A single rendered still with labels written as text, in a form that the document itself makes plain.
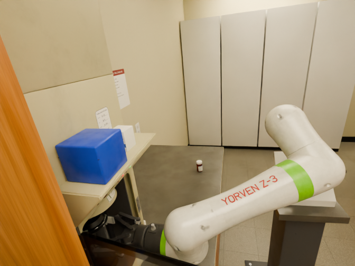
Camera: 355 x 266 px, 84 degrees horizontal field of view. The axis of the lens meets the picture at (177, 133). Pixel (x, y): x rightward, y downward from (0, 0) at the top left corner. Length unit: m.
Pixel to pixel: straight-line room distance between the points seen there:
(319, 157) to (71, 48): 0.69
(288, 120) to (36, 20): 0.67
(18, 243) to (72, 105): 0.29
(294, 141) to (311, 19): 2.95
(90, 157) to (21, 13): 0.28
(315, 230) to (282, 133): 0.85
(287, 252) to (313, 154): 0.95
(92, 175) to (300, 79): 3.34
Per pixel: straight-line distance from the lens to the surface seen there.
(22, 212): 0.43
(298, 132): 0.68
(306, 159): 0.66
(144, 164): 1.64
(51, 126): 0.48
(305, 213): 1.26
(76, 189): 0.48
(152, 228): 0.70
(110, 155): 0.45
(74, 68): 0.55
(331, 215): 1.30
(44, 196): 0.37
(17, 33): 0.47
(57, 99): 0.50
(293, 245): 1.49
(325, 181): 0.66
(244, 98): 3.47
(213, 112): 3.53
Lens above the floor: 1.75
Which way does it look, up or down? 22 degrees down
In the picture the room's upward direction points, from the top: 6 degrees counter-clockwise
